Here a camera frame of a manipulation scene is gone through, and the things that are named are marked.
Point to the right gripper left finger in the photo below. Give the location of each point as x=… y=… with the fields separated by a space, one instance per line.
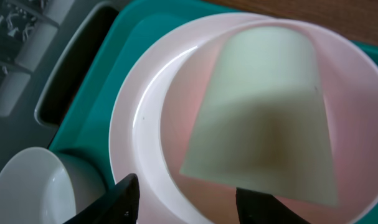
x=119 y=205

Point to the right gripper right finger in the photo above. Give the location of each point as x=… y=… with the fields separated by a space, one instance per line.
x=259 y=208

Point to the pale green cup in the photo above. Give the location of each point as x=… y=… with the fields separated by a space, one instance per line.
x=262 y=123

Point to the pink bowl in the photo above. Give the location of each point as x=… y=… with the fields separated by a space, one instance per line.
x=350 y=77

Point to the teal serving tray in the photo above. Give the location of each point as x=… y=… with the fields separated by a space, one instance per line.
x=85 y=129

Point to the grey bowl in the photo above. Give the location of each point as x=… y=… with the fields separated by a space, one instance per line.
x=38 y=186

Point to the large pink plate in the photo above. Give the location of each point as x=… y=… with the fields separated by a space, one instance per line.
x=134 y=136

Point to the grey plastic dish rack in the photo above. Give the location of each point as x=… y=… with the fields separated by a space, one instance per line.
x=46 y=51

